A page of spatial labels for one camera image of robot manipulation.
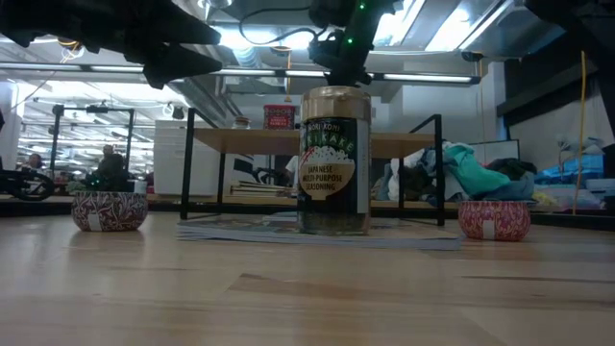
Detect blue plastic bin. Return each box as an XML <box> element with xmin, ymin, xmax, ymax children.
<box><xmin>535</xmin><ymin>153</ymin><xmax>605</xmax><ymax>186</ymax></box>

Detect black aluminium table frame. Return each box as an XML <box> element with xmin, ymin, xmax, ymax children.
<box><xmin>0</xmin><ymin>200</ymin><xmax>615</xmax><ymax>230</ymax></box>

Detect red-lid smoked paprika tin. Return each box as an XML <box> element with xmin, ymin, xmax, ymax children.
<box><xmin>262</xmin><ymin>104</ymin><xmax>297</xmax><ymax>131</ymax></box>

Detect pile of mixed clothes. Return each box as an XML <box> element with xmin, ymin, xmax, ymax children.
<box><xmin>374</xmin><ymin>140</ymin><xmax>538</xmax><ymax>203</ymax></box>

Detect ceiling light tube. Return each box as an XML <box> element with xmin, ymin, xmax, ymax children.
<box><xmin>381</xmin><ymin>72</ymin><xmax>475</xmax><ymax>84</ymax></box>
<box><xmin>213</xmin><ymin>69</ymin><xmax>332</xmax><ymax>79</ymax></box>
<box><xmin>88</xmin><ymin>64</ymin><xmax>145</xmax><ymax>74</ymax></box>

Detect yellow hanging cable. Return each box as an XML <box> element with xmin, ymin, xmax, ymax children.
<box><xmin>570</xmin><ymin>50</ymin><xmax>588</xmax><ymax>216</ymax></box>

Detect white crumpled cloth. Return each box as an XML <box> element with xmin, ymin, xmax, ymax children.
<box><xmin>387</xmin><ymin>157</ymin><xmax>414</xmax><ymax>201</ymax></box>

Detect black metal gantry frame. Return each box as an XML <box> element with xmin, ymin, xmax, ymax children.
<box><xmin>50</xmin><ymin>103</ymin><xmax>136</xmax><ymax>188</ymax></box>

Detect left white ball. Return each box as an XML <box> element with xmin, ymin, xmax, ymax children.
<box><xmin>70</xmin><ymin>190</ymin><xmax>149</xmax><ymax>234</ymax></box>

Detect wooden desk shelf black legs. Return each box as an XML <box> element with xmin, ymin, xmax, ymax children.
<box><xmin>180</xmin><ymin>107</ymin><xmax>446</xmax><ymax>228</ymax></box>

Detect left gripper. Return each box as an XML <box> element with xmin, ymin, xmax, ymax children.
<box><xmin>52</xmin><ymin>0</ymin><xmax>225</xmax><ymax>90</ymax></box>

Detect stack of flat boards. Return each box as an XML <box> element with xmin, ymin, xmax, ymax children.
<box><xmin>229</xmin><ymin>180</ymin><xmax>295</xmax><ymax>197</ymax></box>

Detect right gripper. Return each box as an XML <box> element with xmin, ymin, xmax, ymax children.
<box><xmin>309</xmin><ymin>18</ymin><xmax>375</xmax><ymax>87</ymax></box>

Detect right gripper black cable loop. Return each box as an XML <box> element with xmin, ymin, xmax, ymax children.
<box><xmin>238</xmin><ymin>4</ymin><xmax>332</xmax><ymax>47</ymax></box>

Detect white board panel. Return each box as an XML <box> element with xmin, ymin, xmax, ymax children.
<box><xmin>468</xmin><ymin>138</ymin><xmax>522</xmax><ymax>162</ymax></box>

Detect Acadia national park book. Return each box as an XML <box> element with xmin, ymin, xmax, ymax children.
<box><xmin>175</xmin><ymin>216</ymin><xmax>462</xmax><ymax>252</ymax></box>

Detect ceiling light panel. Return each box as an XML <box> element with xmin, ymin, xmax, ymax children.
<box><xmin>422</xmin><ymin>0</ymin><xmax>513</xmax><ymax>53</ymax></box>

